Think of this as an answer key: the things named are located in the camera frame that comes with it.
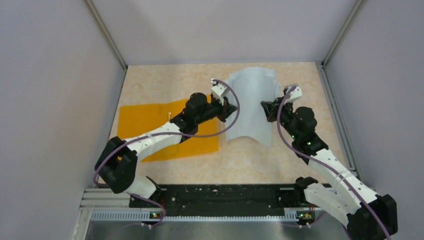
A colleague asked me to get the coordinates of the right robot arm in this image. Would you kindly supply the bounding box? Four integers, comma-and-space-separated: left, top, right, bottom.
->
260, 97, 399, 240

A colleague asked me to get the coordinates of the aluminium front rail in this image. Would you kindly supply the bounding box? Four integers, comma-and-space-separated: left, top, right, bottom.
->
80, 184, 313, 209

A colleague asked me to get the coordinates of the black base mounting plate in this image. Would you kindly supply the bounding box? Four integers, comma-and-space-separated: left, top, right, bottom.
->
128, 184, 326, 218

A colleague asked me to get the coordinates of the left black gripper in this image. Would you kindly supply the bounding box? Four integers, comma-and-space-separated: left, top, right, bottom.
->
195, 95, 238, 125

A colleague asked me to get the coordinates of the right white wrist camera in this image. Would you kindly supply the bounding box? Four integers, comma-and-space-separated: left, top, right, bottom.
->
283, 83, 303, 104

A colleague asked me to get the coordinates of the white slotted cable duct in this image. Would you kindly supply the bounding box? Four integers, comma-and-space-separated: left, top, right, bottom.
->
90, 210, 299, 222

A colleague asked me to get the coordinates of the orange plastic clip folder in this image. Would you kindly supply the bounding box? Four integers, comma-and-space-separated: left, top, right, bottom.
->
116, 99, 219, 162

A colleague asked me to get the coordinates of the white paper sheets stack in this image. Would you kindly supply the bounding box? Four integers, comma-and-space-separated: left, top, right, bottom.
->
225, 67, 281, 147

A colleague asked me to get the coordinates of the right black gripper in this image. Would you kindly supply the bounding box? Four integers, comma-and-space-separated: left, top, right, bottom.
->
261, 95, 300, 140

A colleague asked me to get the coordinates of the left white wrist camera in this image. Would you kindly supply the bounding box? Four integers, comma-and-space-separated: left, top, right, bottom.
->
211, 78, 229, 106

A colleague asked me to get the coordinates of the right aluminium frame post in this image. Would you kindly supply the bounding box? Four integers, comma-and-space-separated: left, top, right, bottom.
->
321, 0, 368, 69

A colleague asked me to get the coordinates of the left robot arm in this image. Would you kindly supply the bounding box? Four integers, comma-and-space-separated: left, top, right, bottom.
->
94, 92, 239, 207

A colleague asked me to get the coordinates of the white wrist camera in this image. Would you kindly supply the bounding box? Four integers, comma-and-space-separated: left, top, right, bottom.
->
211, 78, 229, 106
283, 83, 303, 104

